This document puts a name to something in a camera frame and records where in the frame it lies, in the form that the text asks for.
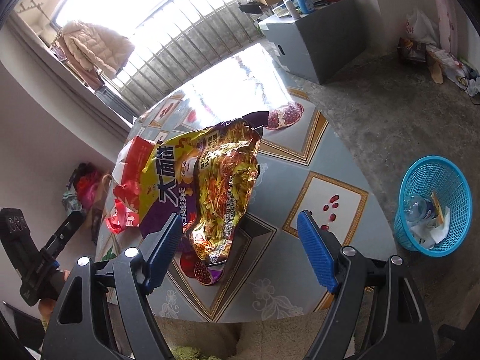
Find white plastic bag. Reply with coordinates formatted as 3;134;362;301
406;7;440;47

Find blue plastic waste basket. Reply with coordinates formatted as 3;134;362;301
394;155;473;258

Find person's left hand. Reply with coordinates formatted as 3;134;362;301
37;269;73;321

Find beige puffer jacket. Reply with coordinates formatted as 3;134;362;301
60;21;135;80

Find purple yellow snack bag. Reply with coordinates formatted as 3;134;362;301
137;111;269;266

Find orange snack packet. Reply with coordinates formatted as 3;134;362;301
430;191;444;226

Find grey storage box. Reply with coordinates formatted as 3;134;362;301
259;0;367;85

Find clear plastic bottle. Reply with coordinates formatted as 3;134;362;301
403;195;435;224

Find fruit pattern tablecloth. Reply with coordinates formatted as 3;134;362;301
130;42;396;323

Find metal balcony railing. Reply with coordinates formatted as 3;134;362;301
107;0;261;113

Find colourful bag pile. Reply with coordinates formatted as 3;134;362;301
62;163;112;243

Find red white snack bag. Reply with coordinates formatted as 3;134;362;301
105;136;155;234

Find white paper tissue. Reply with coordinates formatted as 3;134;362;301
409;206;451;250

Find white spray can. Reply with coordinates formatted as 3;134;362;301
284;0;300;20

